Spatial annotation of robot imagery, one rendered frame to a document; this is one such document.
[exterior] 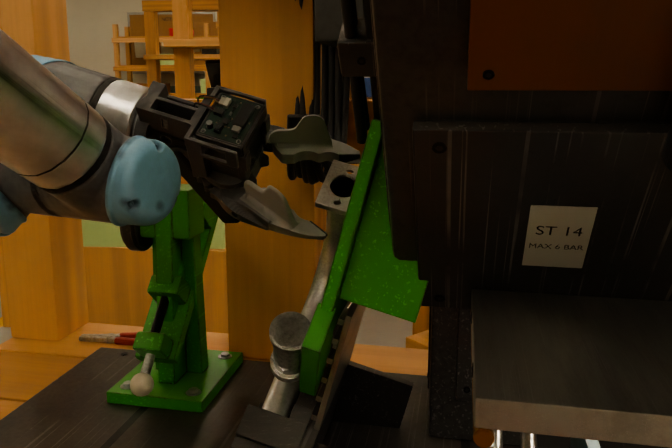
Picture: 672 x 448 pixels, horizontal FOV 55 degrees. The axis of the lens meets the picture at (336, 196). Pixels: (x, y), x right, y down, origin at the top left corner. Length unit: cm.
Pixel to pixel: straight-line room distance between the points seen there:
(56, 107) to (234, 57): 48
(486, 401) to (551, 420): 4
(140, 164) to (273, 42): 44
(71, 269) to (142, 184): 65
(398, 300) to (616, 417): 23
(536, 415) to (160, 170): 35
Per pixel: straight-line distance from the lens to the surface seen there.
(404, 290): 55
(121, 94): 67
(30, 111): 49
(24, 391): 102
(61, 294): 116
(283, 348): 57
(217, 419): 83
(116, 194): 54
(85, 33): 1185
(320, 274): 71
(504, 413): 38
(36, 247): 114
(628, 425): 39
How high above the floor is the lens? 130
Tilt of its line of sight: 10 degrees down
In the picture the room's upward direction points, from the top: straight up
